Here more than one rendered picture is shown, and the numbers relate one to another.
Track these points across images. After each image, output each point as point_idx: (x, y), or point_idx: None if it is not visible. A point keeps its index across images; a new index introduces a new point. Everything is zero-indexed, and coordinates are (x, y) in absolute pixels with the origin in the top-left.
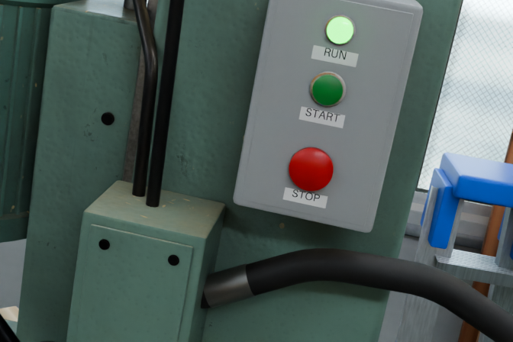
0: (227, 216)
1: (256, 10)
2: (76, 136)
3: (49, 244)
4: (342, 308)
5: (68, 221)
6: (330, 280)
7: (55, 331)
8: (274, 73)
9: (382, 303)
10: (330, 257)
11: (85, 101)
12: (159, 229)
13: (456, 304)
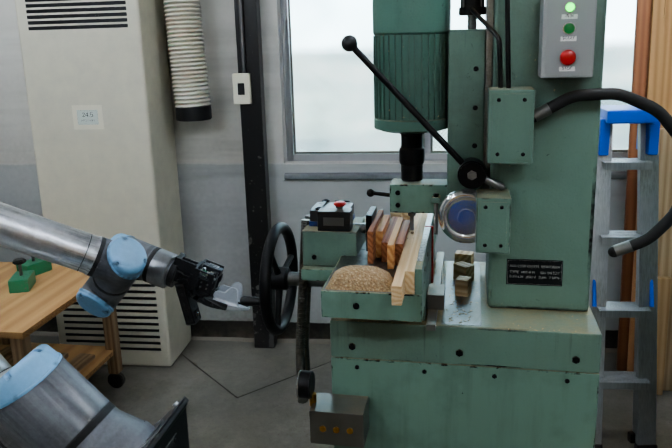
0: None
1: (532, 11)
2: (464, 78)
3: (457, 125)
4: (583, 117)
5: (464, 114)
6: (579, 100)
7: None
8: (549, 27)
9: (598, 112)
10: (578, 91)
11: (466, 64)
12: (517, 90)
13: (628, 98)
